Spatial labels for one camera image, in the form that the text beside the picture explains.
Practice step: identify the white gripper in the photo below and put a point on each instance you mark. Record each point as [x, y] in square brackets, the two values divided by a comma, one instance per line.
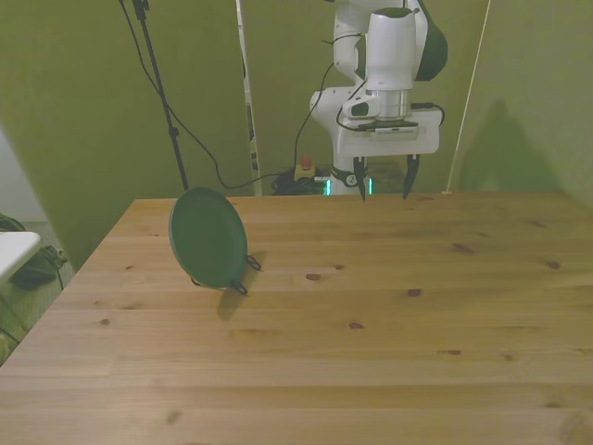
[389, 144]

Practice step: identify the dark green round plate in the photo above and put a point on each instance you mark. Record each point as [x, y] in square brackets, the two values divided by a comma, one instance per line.
[206, 236]

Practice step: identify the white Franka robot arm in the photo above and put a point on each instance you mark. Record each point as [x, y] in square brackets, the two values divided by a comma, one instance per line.
[389, 46]

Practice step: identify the yellow emergency stop button box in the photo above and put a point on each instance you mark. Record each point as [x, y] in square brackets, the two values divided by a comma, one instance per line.
[306, 163]

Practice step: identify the white vertical strip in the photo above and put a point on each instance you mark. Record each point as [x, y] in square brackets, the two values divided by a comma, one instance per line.
[248, 92]

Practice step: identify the black tripod stand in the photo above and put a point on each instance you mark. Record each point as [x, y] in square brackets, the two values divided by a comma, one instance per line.
[175, 133]

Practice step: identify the dark bag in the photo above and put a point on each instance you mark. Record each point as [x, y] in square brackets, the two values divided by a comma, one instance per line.
[37, 273]

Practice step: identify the white side table top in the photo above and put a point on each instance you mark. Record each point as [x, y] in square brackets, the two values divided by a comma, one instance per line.
[14, 250]

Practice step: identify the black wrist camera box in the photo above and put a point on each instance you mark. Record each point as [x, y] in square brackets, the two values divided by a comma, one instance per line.
[394, 127]

